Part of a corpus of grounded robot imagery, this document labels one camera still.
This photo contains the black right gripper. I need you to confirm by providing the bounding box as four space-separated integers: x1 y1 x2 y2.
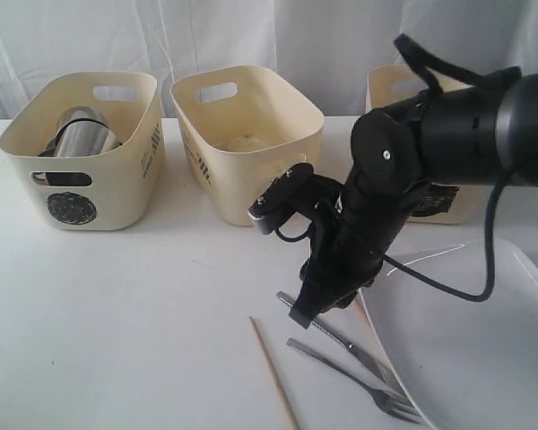
289 202 381 329

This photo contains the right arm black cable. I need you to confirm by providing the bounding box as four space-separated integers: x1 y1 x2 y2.
273 33 524 304

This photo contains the cream bin with triangle mark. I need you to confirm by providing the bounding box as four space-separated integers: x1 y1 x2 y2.
170 65 325 227

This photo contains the cream bin with square mark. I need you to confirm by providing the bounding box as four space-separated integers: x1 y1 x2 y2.
365 64 484 224

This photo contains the white square plate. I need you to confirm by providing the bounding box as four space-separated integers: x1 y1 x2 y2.
360 239 538 429

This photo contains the white curtain backdrop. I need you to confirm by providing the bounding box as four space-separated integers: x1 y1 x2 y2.
0 1 538 119

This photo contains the steel knife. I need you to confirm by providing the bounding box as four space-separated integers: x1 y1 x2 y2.
275 290 394 373

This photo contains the wooden chopstick near plate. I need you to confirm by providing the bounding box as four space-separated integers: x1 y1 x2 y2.
353 298 372 329

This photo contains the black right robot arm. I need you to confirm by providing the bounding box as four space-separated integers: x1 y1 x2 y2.
290 74 538 327

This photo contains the steel fork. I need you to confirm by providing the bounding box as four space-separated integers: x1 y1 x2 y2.
286 337 425 425

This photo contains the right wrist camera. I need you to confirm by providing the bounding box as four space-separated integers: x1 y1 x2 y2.
248 162 342 235

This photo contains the cream bin with circle mark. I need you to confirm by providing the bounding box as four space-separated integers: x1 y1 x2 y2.
0 72 164 231

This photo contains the steel mug with handle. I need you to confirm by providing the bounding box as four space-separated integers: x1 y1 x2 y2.
32 107 122 186

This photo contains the wooden chopstick front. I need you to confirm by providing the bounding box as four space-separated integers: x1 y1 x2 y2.
248 316 300 430

